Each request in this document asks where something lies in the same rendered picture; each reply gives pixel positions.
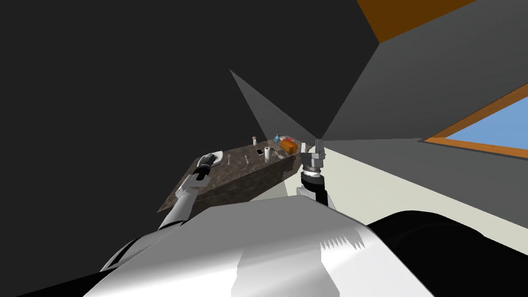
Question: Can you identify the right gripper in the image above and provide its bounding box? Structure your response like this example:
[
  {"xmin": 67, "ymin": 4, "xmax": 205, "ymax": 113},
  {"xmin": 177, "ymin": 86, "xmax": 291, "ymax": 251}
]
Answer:
[{"xmin": 300, "ymin": 139, "xmax": 326, "ymax": 167}]

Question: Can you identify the white plate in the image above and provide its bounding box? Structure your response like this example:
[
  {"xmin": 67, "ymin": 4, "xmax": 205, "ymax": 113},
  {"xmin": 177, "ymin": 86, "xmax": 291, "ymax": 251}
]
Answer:
[{"xmin": 197, "ymin": 150, "xmax": 225, "ymax": 168}]

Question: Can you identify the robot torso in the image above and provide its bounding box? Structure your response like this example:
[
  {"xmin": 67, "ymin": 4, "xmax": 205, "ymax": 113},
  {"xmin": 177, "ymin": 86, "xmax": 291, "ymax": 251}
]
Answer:
[{"xmin": 82, "ymin": 193, "xmax": 435, "ymax": 297}]

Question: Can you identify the window with orange frame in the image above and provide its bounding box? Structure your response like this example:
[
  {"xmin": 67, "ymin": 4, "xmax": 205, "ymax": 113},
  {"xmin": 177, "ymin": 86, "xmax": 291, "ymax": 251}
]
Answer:
[{"xmin": 424, "ymin": 82, "xmax": 528, "ymax": 160}]

